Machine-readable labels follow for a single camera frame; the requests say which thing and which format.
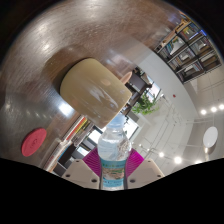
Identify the clear water bottle blue cap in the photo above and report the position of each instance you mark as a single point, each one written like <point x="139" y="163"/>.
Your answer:
<point x="114" y="150"/>

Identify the potted green plant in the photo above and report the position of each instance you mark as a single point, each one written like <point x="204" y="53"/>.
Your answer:
<point x="145" y="105"/>

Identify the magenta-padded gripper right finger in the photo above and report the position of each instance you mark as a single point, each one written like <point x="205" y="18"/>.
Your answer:
<point x="146" y="171"/>

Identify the dark bookshelf with books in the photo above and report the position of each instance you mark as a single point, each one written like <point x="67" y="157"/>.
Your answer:
<point x="186" y="50"/>

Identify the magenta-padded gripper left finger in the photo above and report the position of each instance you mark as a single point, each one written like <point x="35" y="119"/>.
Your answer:
<point x="80" y="171"/>

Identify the group of ceiling spotlights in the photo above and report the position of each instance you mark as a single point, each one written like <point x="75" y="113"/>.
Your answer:
<point x="177" y="160"/>

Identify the flat round red coaster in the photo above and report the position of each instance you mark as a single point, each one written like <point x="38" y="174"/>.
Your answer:
<point x="33" y="142"/>

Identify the cream-coloured cup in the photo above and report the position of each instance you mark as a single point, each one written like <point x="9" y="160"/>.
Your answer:
<point x="93" y="90"/>

